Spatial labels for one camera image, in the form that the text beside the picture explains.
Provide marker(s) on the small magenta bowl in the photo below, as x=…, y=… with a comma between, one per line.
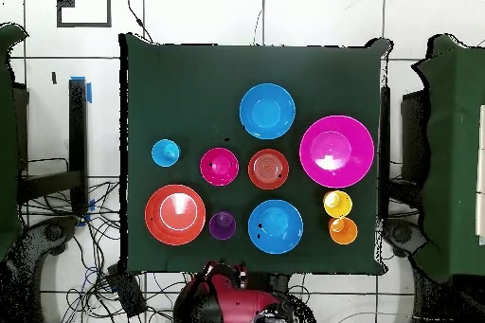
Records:
x=219, y=171

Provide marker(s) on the green cloth side table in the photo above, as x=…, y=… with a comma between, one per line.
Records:
x=7, y=148
x=454, y=148

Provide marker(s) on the blue tape strip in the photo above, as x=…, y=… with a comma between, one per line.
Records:
x=89, y=93

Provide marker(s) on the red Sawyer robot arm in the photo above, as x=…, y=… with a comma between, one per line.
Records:
x=235, y=300

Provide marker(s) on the small orange bowl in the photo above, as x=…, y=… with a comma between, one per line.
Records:
x=268, y=168

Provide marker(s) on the black metal stand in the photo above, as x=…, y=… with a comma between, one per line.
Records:
x=415, y=129
x=77, y=148

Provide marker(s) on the blue cup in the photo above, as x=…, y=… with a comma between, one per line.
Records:
x=163, y=156

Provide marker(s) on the large pink bowl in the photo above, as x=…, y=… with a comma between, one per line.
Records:
x=352, y=164

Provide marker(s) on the orange cup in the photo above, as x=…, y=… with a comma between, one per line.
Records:
x=344, y=234

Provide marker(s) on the dark green table cloth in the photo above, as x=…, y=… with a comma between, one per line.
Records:
x=182, y=92

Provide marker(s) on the black grey stand base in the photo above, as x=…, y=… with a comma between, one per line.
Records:
x=49, y=232
x=401, y=234

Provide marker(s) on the large red-orange bowl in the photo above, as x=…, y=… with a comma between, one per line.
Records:
x=159, y=217

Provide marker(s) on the black power adapter box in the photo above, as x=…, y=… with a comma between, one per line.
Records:
x=127, y=292

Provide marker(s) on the yellow cup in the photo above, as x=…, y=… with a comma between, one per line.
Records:
x=337, y=205

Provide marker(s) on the blue bowl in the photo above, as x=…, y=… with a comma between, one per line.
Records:
x=267, y=111
x=275, y=226

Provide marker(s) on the purple cup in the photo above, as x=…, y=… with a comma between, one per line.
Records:
x=222, y=226

